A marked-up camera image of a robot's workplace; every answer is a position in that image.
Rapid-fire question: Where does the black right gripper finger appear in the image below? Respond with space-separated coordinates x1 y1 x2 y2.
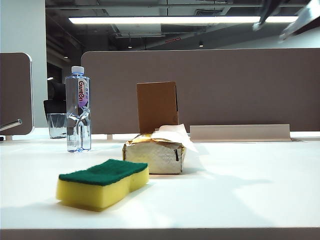
252 0 277 31
278 2 320 44

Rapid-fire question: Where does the yellow sponge with green scourer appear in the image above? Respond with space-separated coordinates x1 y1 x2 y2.
55 158 150 213

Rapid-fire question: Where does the clear Ganten water bottle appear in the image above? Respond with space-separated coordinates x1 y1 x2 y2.
65 66 92 153

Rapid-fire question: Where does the large brown desk partition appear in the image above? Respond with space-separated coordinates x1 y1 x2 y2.
80 47 320 136

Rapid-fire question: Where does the long ceiling light strip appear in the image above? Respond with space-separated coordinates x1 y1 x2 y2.
68 16 301 25

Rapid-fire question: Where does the brown cardboard box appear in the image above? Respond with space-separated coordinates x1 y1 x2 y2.
136 81 180 135

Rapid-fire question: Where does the white tissue sheet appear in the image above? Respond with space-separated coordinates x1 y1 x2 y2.
151 123 199 153

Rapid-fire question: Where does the white soft tissue pack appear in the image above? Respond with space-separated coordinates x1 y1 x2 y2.
121 133 187 175

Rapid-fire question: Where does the black office chair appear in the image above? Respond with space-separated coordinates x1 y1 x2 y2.
43 82 68 115

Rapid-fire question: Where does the clear drinking glass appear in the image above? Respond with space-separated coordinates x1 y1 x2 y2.
46 112 68 139

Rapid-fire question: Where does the small brown desk partition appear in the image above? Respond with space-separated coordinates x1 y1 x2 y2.
0 52 35 137

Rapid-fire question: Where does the silver metal rod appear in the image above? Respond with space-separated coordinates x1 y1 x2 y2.
0 118 23 132

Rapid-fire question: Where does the beige cable tray flap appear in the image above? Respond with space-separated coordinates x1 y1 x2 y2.
189 124 292 143

